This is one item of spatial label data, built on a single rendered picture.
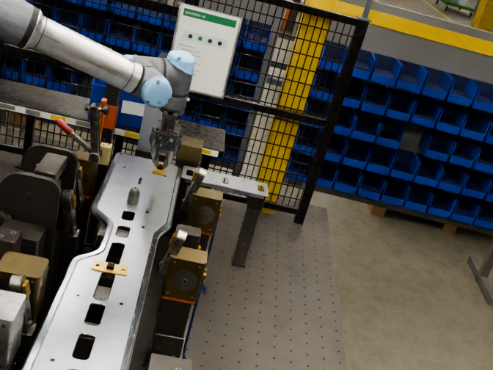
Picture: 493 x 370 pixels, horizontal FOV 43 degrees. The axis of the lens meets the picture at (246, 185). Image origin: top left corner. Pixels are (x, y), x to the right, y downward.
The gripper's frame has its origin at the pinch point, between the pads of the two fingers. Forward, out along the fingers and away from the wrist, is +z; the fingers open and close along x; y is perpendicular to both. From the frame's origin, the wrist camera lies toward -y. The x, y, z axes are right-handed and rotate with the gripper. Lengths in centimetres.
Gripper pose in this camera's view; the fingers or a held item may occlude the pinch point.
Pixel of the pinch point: (161, 163)
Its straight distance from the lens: 186.9
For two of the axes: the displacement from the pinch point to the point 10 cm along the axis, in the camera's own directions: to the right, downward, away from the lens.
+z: -2.4, 8.3, 5.1
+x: 9.7, 2.1, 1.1
